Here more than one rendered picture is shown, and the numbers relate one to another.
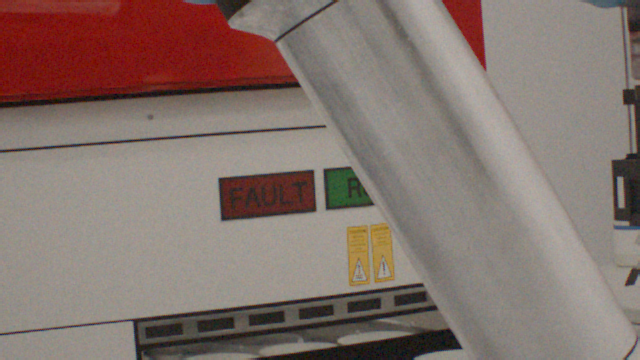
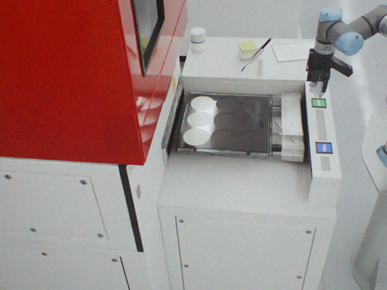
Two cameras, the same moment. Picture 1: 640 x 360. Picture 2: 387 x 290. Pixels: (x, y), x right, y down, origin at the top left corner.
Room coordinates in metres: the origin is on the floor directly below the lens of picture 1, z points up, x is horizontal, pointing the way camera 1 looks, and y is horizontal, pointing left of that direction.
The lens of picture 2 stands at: (0.63, 1.12, 2.06)
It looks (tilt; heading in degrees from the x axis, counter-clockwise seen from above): 42 degrees down; 307
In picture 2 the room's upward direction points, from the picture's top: 4 degrees counter-clockwise
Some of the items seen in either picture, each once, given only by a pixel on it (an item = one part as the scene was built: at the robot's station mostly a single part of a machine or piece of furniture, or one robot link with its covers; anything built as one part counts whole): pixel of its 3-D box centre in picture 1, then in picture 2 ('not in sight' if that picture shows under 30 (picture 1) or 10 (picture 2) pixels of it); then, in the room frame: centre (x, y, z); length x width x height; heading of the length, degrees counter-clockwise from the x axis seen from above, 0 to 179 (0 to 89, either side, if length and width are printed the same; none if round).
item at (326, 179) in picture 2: not in sight; (318, 137); (0.99, -0.19, 0.89); 0.55 x 0.09 x 0.14; 116
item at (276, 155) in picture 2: not in sight; (238, 153); (1.23, -0.01, 0.84); 0.50 x 0.02 x 0.03; 26
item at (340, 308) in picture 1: (315, 312); (171, 109); (1.53, 0.02, 0.96); 0.44 x 0.01 x 0.02; 116
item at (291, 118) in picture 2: not in sight; (291, 127); (1.11, -0.22, 0.87); 0.36 x 0.08 x 0.03; 116
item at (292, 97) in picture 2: not in sight; (291, 96); (1.18, -0.37, 0.89); 0.08 x 0.03 x 0.03; 26
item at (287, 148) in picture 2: not in sight; (292, 148); (1.04, -0.08, 0.89); 0.08 x 0.03 x 0.03; 26
